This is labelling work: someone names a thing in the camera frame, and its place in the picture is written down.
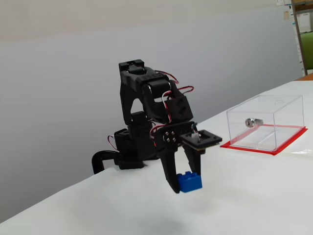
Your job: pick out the yellow sticky note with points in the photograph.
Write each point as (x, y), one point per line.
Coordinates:
(286, 15)

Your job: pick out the black table clamp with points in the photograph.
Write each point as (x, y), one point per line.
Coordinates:
(97, 159)

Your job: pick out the shelf frame post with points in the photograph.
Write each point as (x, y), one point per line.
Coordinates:
(298, 36)

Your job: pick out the blue lego brick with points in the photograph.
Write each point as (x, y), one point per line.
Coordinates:
(189, 183)

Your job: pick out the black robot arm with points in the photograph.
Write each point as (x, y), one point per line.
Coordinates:
(132, 102)

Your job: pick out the green panel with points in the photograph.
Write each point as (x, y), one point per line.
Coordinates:
(307, 51)

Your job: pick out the black wrist camera board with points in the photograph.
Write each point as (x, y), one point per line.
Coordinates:
(207, 140)

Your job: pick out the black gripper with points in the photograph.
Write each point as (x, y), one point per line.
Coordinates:
(170, 142)

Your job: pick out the transparent plastic box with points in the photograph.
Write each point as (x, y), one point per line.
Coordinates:
(288, 117)

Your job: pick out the red tape frame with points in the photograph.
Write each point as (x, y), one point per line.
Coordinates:
(244, 147)

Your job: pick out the silver metal cam lock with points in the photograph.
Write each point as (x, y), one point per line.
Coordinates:
(252, 123)

